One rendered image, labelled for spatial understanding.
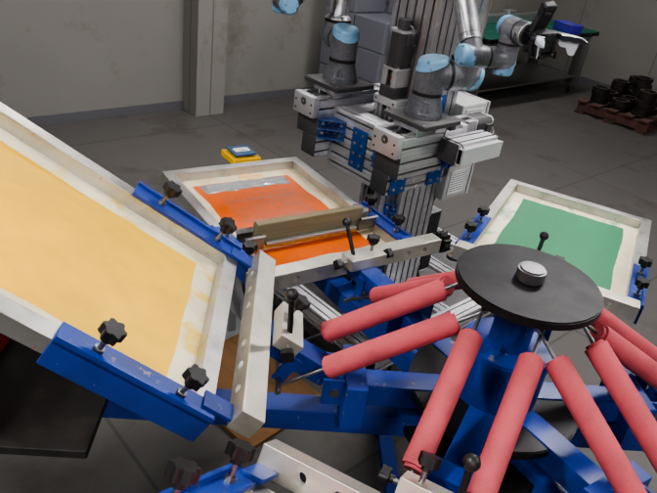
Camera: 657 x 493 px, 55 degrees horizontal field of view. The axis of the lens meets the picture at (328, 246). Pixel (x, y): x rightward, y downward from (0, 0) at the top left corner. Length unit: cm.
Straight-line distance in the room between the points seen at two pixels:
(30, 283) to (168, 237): 44
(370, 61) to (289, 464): 540
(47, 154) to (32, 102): 418
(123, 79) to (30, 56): 79
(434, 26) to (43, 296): 193
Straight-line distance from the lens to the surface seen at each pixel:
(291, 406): 153
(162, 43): 607
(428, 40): 271
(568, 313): 134
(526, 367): 128
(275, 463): 111
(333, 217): 211
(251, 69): 665
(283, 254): 203
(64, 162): 157
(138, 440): 273
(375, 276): 182
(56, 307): 122
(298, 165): 262
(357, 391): 141
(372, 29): 621
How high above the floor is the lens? 198
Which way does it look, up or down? 29 degrees down
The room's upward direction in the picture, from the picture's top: 8 degrees clockwise
